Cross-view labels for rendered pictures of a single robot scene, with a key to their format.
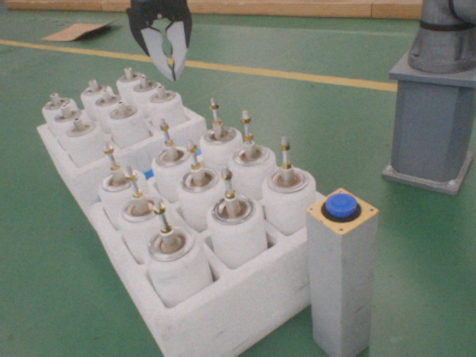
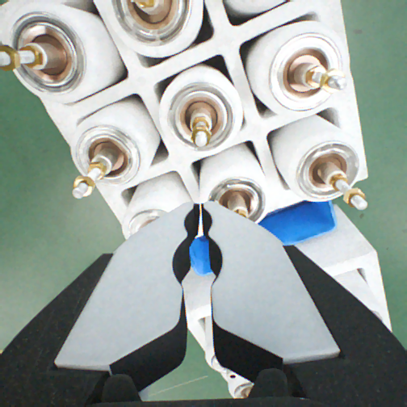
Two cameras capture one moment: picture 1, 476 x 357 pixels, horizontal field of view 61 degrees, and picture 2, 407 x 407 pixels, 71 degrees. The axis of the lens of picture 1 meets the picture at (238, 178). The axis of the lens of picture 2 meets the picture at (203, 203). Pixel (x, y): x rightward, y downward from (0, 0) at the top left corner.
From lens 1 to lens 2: 0.58 m
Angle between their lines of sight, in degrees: 27
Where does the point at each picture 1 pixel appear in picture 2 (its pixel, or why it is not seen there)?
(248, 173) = (118, 115)
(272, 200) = (85, 24)
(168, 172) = (247, 169)
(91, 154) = (345, 283)
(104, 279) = not seen: hidden behind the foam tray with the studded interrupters
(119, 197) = (334, 130)
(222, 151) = (156, 199)
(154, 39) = (253, 296)
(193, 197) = (216, 77)
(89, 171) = (349, 257)
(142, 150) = not seen: hidden behind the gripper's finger
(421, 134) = not seen: outside the picture
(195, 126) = (194, 305)
